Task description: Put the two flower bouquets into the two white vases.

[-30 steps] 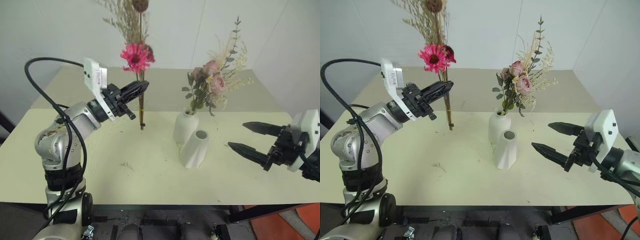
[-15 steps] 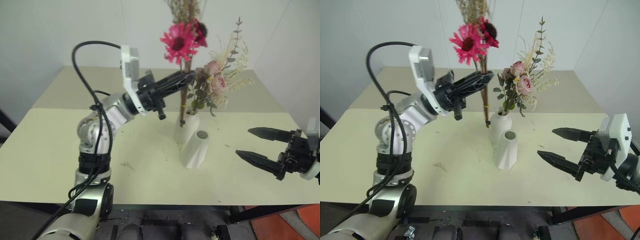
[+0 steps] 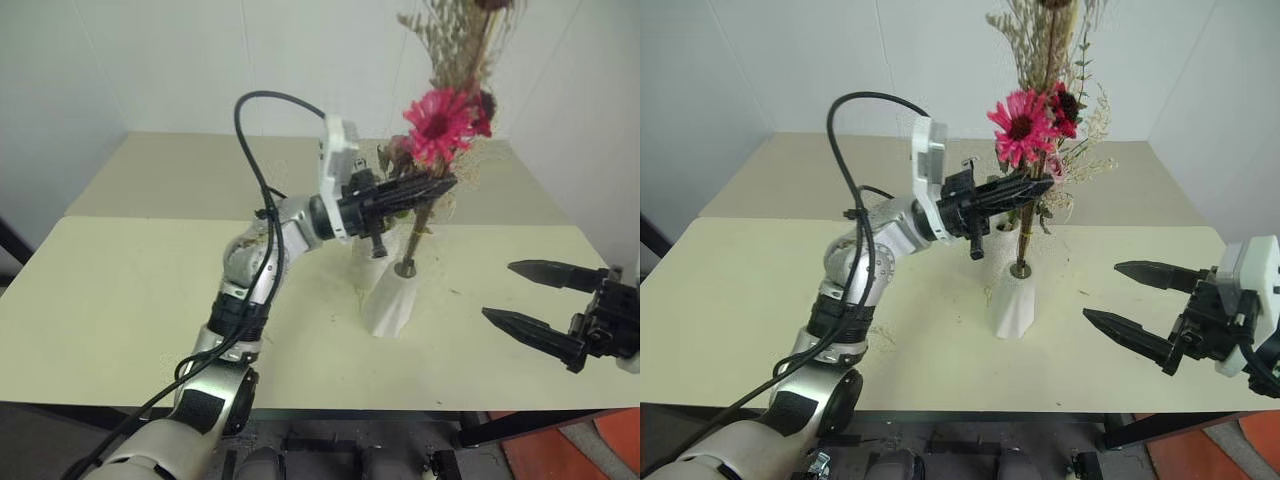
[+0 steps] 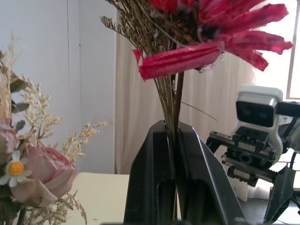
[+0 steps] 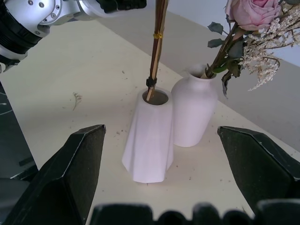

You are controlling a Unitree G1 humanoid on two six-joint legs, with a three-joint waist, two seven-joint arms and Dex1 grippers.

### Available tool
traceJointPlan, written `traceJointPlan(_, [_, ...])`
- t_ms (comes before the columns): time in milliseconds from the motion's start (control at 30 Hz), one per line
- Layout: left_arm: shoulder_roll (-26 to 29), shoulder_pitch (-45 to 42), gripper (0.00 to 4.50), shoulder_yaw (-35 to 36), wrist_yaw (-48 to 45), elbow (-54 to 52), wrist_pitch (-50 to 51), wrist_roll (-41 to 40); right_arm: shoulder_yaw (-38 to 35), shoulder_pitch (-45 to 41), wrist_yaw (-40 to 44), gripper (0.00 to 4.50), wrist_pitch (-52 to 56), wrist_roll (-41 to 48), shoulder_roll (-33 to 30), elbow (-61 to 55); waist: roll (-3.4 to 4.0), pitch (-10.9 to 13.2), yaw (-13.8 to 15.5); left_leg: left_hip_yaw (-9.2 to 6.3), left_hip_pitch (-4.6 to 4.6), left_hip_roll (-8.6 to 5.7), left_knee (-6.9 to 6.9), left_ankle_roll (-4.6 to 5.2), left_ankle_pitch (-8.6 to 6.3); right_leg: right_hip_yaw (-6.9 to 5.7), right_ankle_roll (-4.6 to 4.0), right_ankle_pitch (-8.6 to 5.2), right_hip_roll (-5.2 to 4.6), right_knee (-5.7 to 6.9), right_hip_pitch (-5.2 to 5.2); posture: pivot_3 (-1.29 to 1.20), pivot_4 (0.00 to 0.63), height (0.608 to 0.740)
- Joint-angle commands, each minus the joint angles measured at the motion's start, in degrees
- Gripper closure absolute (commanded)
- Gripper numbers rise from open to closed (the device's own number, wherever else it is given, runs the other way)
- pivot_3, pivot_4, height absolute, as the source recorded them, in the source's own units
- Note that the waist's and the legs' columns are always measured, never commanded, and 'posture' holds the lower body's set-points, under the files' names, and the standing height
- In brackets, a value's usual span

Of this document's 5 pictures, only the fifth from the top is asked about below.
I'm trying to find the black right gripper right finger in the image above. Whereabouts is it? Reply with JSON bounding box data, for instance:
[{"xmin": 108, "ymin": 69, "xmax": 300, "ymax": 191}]
[{"xmin": 217, "ymin": 126, "xmax": 300, "ymax": 212}]

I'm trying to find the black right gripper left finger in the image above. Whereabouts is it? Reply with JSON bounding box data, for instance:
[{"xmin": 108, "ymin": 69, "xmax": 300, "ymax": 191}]
[{"xmin": 1, "ymin": 124, "xmax": 107, "ymax": 225}]

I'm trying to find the dried brown-stemmed flower bouquet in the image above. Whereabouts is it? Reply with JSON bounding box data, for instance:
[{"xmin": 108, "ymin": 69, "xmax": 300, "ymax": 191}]
[{"xmin": 145, "ymin": 0, "xmax": 169, "ymax": 104}]

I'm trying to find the small dried flower sprig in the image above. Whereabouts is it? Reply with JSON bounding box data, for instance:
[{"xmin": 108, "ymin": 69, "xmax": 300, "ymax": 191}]
[{"xmin": 72, "ymin": 91, "xmax": 83, "ymax": 112}]

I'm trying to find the pink rose flower bouquet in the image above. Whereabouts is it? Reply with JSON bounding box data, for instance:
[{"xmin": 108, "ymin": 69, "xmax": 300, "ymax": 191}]
[{"xmin": 201, "ymin": 0, "xmax": 300, "ymax": 100}]

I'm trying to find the white round-shouldered vase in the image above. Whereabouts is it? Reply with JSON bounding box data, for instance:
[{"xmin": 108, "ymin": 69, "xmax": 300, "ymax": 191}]
[{"xmin": 171, "ymin": 63, "xmax": 218, "ymax": 148}]

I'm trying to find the white twisted faceted vase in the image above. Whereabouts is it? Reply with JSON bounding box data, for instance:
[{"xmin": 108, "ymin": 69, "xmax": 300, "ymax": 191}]
[{"xmin": 121, "ymin": 88, "xmax": 174, "ymax": 184}]

